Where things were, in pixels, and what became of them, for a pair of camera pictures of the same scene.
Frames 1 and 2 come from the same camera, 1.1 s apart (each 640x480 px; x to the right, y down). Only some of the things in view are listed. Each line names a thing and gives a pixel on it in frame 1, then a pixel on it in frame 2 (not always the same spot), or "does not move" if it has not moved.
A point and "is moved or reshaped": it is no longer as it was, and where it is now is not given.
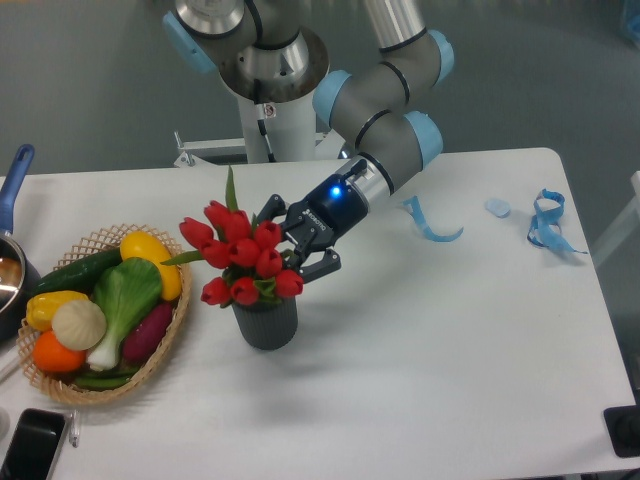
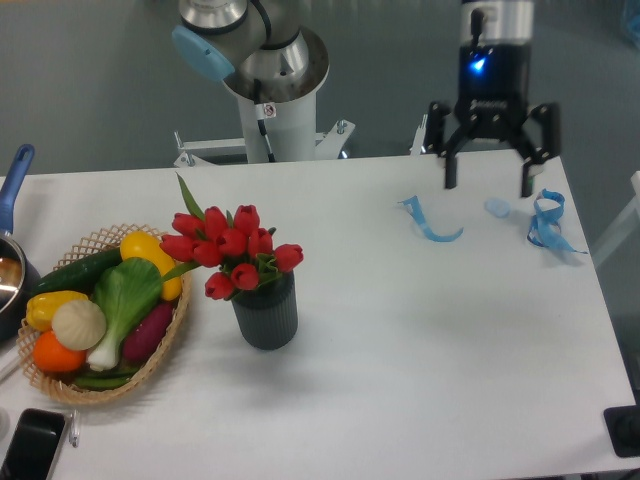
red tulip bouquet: x=255 y=270 is moved or reshaped
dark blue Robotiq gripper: x=333 y=210 -> x=495 y=86
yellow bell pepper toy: x=41 y=306 does not move
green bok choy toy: x=127 y=288 does not move
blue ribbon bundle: x=545 y=229 does not move
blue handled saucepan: x=19 y=279 does not move
